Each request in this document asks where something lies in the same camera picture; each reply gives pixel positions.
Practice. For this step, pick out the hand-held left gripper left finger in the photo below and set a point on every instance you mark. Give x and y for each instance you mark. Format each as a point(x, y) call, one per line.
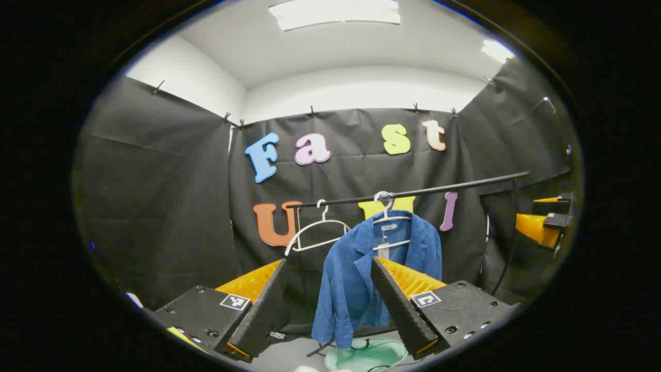
point(263, 310)

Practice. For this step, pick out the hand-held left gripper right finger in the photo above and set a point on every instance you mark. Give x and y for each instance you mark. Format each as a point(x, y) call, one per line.
point(400, 305)

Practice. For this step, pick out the white plastic clothes hanger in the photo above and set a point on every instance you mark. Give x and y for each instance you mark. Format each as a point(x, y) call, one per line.
point(326, 214)
point(386, 209)

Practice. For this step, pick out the small ceiling light panel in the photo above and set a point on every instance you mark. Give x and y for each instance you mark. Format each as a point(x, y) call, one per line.
point(497, 50)

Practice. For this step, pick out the black clothes rack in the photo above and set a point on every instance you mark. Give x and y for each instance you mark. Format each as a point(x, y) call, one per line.
point(465, 185)

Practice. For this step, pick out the green laundry hamper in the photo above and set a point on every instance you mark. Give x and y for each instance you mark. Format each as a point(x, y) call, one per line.
point(377, 356)

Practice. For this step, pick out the clear tape wrap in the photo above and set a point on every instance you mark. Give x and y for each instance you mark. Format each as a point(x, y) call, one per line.
point(384, 196)

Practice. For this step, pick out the black backdrop cloth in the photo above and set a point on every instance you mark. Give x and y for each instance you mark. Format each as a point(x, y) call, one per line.
point(155, 206)

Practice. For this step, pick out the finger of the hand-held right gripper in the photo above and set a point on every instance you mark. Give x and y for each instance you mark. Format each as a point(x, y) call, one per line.
point(534, 227)
point(565, 198)

